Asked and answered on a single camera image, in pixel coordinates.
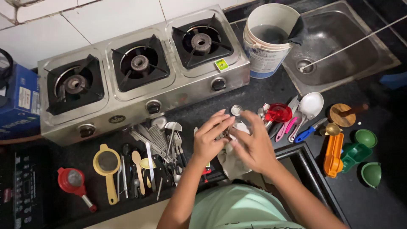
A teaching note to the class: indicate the person's right hand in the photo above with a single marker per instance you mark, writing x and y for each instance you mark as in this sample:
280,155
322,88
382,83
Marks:
257,146

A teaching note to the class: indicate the person's left hand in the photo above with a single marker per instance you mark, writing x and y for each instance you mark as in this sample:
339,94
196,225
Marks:
206,143

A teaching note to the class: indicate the person's left fingers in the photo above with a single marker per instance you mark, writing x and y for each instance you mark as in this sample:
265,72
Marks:
219,122

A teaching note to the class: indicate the small metal utensil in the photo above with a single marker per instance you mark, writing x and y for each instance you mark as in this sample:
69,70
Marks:
226,133

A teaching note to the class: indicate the white cloth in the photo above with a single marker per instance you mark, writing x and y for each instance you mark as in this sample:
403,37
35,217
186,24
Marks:
232,163

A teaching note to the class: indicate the small round metal lid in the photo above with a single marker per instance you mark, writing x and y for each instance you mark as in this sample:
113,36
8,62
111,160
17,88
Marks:
236,110

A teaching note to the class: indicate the black stove knob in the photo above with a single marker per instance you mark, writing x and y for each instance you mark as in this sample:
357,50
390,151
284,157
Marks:
218,84
86,130
153,107

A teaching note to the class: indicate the stainless steel three-burner gas stove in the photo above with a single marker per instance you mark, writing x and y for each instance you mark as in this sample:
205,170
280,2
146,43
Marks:
187,92

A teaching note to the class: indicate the red plastic strainer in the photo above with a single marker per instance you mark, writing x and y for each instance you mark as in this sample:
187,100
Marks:
279,113

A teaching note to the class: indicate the pile of metal utensils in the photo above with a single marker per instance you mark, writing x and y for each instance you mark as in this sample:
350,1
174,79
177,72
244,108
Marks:
159,140

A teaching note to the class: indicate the pink plastic spoon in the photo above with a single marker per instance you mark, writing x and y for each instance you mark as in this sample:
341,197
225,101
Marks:
283,132

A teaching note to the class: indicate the black stove pan support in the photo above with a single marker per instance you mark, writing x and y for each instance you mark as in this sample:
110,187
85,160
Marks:
95,86
159,68
222,47

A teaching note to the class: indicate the white plastic bucket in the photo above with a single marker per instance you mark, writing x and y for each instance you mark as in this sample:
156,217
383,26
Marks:
265,59

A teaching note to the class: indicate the yellow plastic spoon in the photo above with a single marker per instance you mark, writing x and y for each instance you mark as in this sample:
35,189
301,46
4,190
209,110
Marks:
147,164

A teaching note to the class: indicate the mint green shirt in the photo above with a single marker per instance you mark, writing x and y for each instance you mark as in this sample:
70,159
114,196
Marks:
238,206

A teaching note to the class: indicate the white plastic ladle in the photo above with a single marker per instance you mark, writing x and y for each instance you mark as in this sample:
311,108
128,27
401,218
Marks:
311,105

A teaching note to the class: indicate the wooden spoon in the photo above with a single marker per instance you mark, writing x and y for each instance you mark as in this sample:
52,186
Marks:
139,171

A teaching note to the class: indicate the small brass spoon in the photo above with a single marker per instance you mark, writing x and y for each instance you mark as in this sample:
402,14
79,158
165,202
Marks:
333,129

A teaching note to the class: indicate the orange plastic squeezer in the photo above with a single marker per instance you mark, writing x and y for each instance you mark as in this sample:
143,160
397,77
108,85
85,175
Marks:
333,159

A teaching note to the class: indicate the dark cloth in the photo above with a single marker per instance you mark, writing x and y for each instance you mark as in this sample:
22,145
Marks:
298,31

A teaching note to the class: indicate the round wooden masher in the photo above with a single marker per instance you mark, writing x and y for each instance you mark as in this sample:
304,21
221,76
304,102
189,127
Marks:
341,116

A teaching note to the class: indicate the yellow plastic strainer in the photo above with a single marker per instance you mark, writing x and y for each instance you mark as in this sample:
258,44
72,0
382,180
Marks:
111,187

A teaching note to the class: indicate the green plastic measuring cup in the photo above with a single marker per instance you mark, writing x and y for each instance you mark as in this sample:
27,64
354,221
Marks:
354,154

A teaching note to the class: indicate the stainless steel sink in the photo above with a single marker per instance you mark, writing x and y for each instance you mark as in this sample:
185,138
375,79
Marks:
346,47

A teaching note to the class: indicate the green plastic bowl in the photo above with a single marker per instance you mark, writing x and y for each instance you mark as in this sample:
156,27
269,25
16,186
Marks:
366,137
372,175

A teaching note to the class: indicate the red tea strainer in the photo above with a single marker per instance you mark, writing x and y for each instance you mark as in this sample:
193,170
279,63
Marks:
73,183

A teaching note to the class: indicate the blue plastic object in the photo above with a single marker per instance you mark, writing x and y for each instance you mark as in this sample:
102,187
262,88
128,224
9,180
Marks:
394,81

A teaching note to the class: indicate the blue cardboard box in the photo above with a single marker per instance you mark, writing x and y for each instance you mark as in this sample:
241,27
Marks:
19,105

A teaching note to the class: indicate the black induction cooktop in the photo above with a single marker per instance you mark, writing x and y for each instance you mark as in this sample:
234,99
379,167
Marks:
22,190

